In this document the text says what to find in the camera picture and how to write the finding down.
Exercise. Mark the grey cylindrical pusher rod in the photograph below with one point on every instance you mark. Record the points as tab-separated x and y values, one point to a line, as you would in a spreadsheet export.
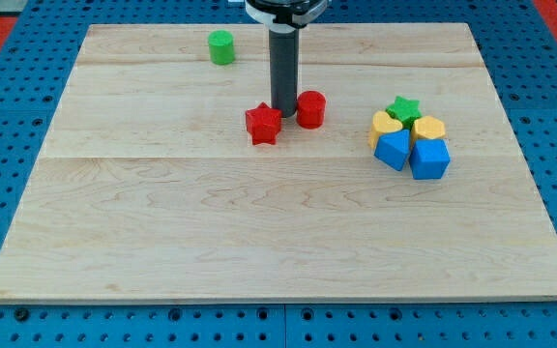
284	64

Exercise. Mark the red cylinder block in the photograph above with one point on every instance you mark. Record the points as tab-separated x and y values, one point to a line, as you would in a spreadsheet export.
311	107

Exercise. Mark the blue cube block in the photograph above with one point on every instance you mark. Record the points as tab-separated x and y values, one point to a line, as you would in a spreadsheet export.
429	159

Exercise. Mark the blue triangular block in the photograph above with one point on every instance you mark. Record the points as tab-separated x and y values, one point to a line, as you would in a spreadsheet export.
393	149

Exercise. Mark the light wooden board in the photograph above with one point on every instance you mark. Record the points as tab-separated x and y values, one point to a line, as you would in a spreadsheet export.
148	191

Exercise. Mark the black white robot arm flange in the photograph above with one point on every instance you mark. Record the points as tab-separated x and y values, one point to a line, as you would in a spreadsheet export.
285	16

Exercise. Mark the yellow heart block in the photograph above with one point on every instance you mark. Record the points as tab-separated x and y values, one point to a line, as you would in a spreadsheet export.
381	123

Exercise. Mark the red star block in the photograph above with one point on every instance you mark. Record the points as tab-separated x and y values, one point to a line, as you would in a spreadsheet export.
263	123

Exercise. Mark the yellow hexagon block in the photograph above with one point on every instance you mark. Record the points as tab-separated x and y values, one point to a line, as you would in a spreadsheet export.
427	128

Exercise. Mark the green cylinder block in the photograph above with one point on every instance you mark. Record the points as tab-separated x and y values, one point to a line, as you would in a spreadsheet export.
221	47

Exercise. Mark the green star block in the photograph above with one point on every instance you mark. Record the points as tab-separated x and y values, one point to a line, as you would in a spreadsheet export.
405	110

